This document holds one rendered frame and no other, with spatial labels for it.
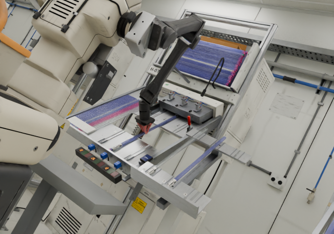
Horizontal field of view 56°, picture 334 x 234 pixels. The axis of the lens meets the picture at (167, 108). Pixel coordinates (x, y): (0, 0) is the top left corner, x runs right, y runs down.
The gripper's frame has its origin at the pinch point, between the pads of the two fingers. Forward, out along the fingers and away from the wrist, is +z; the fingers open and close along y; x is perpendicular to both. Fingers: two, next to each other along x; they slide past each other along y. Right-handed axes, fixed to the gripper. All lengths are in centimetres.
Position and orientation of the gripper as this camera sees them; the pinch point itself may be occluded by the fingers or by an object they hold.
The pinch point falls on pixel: (145, 131)
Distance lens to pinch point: 180.2
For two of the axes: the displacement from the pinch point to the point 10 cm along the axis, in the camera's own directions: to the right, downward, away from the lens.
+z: 0.1, 8.8, 4.7
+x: -7.0, 3.4, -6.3
